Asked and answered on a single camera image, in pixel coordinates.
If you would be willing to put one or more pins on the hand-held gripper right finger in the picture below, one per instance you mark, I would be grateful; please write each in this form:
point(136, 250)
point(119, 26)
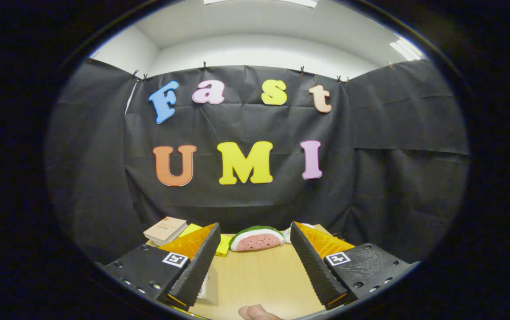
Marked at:
point(312, 264)

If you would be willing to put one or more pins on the ceiling light panel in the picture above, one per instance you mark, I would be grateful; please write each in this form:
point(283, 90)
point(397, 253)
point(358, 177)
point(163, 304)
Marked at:
point(259, 2)
point(406, 49)

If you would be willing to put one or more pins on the row of black cloth clips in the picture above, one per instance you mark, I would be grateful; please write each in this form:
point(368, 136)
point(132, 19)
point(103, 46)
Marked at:
point(204, 67)

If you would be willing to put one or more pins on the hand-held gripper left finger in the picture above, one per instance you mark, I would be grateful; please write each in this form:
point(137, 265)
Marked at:
point(194, 269)

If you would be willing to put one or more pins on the cream storage box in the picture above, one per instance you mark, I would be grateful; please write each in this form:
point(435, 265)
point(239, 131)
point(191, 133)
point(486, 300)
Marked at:
point(210, 291)

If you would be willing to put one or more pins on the yellow book with red circle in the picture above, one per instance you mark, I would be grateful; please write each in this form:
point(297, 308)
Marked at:
point(223, 245)

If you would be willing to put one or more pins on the beige book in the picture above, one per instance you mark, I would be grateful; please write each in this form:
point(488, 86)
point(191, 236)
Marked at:
point(165, 229)

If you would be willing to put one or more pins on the watermelon slice plush toy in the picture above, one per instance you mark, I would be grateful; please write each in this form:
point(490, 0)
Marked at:
point(257, 242)

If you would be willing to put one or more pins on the white plush toy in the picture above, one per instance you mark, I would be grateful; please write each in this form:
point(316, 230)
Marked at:
point(287, 235)

